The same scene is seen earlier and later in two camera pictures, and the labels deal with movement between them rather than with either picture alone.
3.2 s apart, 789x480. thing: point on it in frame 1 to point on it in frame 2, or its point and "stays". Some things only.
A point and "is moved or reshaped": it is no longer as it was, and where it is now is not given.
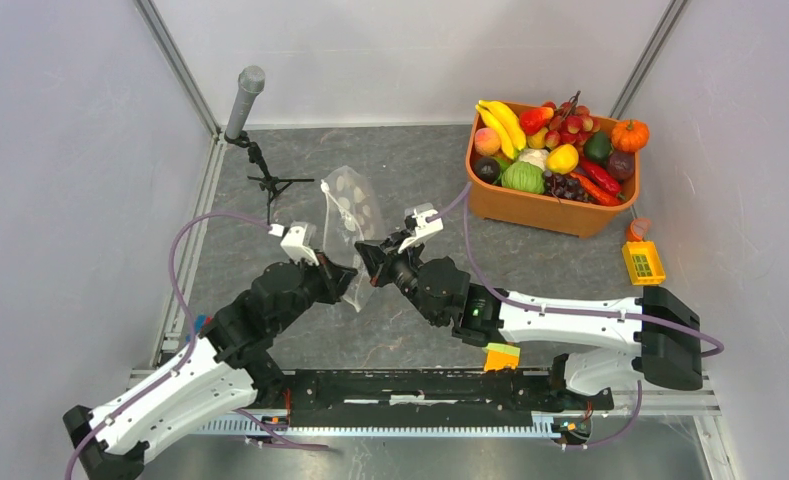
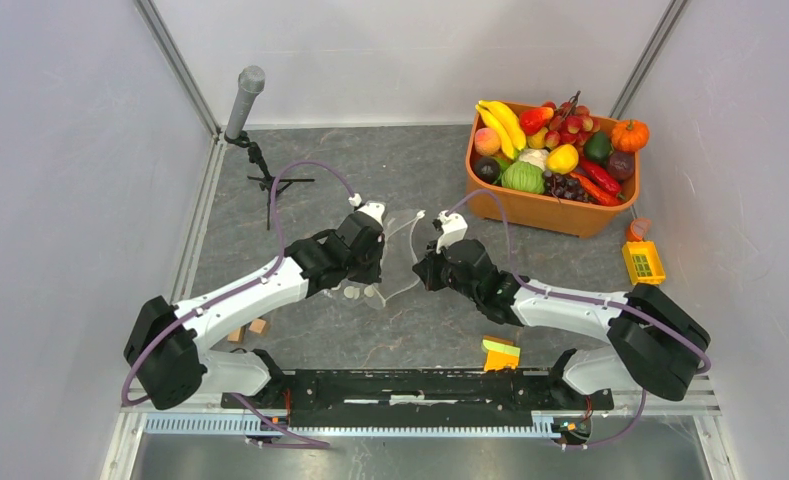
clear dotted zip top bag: (351, 214) is moved or reshaped
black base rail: (422, 398) stays
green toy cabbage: (525, 176) stays
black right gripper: (382, 257) to (427, 268)
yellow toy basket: (643, 263) stays
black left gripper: (335, 278) to (372, 274)
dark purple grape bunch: (564, 186) stays
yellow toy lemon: (562, 159) stays
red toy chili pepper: (601, 176) stays
